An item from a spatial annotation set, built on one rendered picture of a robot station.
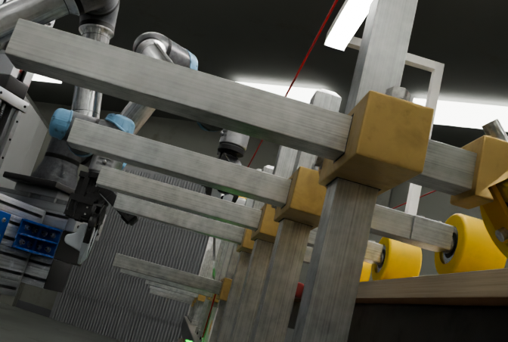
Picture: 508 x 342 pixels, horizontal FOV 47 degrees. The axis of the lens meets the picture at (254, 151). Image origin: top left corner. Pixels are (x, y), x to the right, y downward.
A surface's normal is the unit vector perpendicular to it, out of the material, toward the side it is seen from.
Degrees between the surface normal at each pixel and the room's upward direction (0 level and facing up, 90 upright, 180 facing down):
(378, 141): 90
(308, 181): 90
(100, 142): 90
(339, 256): 90
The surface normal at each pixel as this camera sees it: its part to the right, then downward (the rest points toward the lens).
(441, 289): -0.96, -0.28
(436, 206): -0.34, -0.34
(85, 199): 0.12, -0.24
